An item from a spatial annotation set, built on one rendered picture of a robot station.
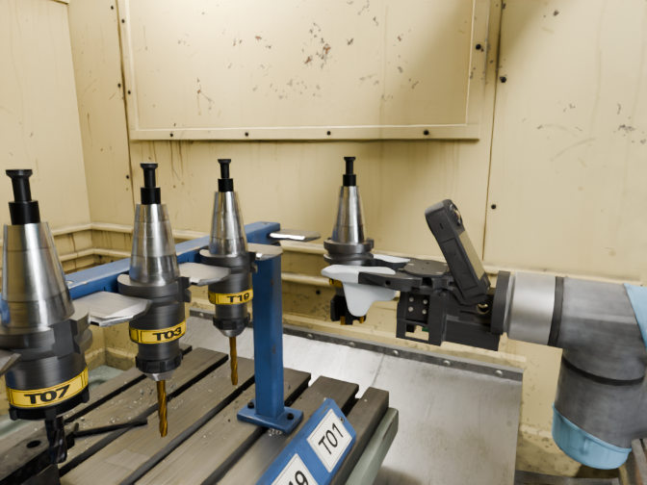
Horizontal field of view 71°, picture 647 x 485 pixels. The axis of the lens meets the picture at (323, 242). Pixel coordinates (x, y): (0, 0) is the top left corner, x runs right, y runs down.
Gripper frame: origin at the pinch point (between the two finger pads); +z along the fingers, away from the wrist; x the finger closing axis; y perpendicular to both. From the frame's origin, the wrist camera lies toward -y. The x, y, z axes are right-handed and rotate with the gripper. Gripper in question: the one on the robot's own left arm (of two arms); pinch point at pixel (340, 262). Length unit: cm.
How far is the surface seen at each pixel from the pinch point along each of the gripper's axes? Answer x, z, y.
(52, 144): 36, 105, -12
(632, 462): 34, -42, 38
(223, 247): -12.8, 8.5, -3.3
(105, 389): 1, 46, 31
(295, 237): 3.2, 8.3, -1.7
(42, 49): 37, 105, -38
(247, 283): -10.9, 6.7, 1.0
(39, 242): -33.1, 8.0, -7.7
